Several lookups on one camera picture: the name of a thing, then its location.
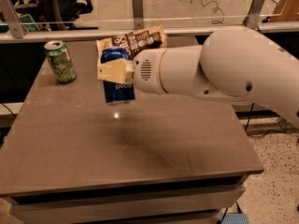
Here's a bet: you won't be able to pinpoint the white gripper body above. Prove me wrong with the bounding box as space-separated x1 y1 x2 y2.
134 49 166 94

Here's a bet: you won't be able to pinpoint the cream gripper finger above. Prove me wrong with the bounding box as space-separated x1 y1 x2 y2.
97 59 135 84

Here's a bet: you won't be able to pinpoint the blue pepsi can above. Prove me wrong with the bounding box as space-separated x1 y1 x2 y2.
100 47 135 105

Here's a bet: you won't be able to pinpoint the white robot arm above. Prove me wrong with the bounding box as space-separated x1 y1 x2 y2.
97 26 299 127

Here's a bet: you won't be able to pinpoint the green soda can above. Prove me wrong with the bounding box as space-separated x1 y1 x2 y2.
44 40 77 83

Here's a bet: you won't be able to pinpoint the brown chip bag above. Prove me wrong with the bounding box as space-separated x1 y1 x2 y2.
96 25 167 59

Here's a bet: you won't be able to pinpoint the black office chair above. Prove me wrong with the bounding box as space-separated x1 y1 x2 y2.
10 0 93 31

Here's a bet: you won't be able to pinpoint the green plastic bin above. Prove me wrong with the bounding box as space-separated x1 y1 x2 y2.
0 13 41 34

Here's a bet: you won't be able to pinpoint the clear glass panel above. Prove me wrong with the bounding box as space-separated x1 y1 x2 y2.
0 0 289 43

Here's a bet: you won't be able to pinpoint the grey cabinet drawers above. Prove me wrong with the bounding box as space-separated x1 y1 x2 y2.
9 176 245 224

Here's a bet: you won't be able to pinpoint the blue mat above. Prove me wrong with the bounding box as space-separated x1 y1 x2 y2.
221 213 249 224

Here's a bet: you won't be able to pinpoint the middle metal bracket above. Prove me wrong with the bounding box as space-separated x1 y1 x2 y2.
132 0 144 30

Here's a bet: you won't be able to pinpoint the metal bracket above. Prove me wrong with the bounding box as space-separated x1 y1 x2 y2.
132 0 144 30
0 0 28 39
243 0 265 29

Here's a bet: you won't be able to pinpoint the black coiled cable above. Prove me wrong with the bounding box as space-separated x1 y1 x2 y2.
162 0 226 25

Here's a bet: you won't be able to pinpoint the left metal bracket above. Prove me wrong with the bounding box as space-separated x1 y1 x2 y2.
0 0 28 39

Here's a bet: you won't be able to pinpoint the black hanging cable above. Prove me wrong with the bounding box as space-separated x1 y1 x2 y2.
244 103 255 133

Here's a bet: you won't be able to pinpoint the right metal bracket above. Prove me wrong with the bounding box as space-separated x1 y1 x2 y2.
243 0 265 29

